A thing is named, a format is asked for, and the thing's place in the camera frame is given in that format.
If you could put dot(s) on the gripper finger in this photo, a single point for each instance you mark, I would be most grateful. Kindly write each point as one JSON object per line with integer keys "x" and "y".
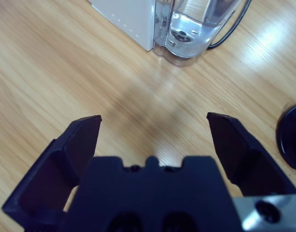
{"x": 46, "y": 178}
{"x": 254, "y": 169}

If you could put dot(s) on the white capsule coffee machine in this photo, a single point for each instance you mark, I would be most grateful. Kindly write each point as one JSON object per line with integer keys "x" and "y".
{"x": 128, "y": 14}

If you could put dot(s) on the black capsule holder stand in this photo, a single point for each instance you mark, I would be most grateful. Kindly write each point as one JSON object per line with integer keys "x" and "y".
{"x": 290, "y": 135}

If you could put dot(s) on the clear water tank dark lid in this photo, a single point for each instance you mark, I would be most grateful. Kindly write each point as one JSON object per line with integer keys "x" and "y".
{"x": 186, "y": 36}

